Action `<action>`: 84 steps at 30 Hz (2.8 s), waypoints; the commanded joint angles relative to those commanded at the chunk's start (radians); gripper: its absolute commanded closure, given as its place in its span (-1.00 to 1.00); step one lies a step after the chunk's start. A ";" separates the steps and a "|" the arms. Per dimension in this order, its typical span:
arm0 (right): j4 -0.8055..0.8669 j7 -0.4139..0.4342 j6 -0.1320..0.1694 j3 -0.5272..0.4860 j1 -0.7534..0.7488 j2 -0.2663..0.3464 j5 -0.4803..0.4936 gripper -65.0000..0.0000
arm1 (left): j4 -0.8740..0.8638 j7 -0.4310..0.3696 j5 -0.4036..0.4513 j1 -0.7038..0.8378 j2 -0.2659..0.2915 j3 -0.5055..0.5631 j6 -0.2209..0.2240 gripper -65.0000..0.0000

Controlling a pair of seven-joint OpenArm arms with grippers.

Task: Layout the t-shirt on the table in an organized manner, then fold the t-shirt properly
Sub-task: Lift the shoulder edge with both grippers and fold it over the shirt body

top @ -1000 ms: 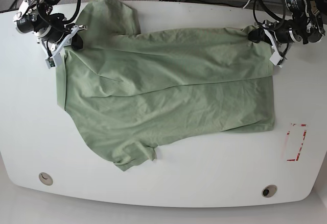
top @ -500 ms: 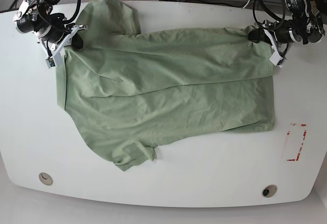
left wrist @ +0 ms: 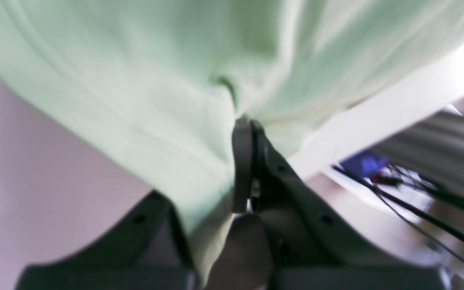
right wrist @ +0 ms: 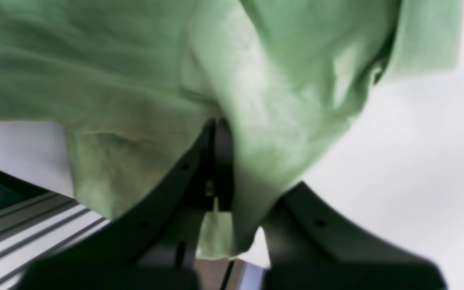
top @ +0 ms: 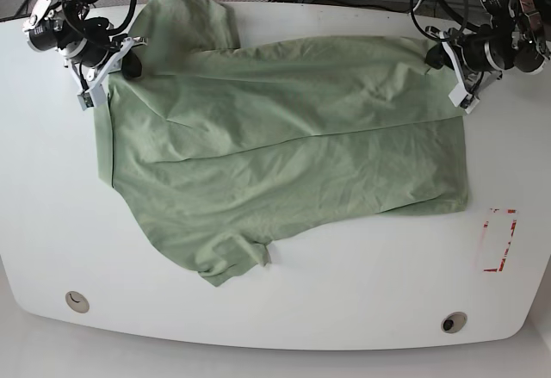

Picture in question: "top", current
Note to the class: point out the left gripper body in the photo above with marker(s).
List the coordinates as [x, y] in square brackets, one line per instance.
[480, 52]

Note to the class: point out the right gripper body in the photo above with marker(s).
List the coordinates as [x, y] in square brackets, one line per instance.
[91, 56]

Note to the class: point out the green t-shirt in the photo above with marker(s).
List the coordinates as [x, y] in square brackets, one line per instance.
[220, 149]

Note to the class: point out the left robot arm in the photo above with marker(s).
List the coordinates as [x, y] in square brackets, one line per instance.
[516, 36]

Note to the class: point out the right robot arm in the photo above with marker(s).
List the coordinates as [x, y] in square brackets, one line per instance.
[54, 24]

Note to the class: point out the red tape rectangle marking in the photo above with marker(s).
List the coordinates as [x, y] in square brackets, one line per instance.
[497, 235]

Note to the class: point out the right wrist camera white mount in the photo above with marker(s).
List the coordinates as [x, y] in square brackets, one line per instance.
[90, 91]

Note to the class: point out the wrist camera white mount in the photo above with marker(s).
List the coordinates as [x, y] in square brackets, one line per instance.
[465, 93]
[90, 91]

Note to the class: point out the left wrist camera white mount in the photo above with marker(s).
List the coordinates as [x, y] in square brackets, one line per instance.
[465, 93]

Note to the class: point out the left table cable grommet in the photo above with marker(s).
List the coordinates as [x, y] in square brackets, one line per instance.
[77, 302]

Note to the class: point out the table cable grommet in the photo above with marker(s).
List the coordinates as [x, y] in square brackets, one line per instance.
[77, 302]
[454, 322]

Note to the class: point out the right table cable grommet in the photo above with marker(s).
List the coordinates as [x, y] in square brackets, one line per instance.
[454, 322]

